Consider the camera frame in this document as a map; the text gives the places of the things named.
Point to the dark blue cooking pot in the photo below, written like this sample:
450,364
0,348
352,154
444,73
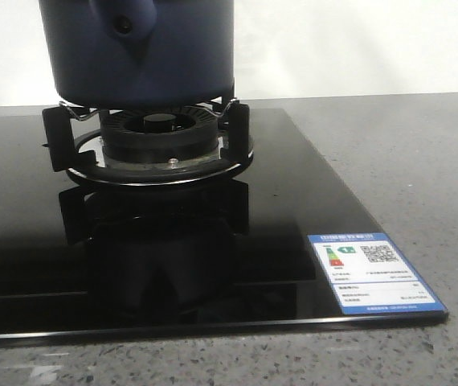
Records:
135,54

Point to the black metal pot support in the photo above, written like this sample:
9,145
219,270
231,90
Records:
76,146

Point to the black gas burner head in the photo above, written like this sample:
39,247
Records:
156,135

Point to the blue white energy label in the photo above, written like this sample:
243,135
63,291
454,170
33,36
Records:
369,275

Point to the black glass gas stove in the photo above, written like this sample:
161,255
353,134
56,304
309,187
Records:
221,256

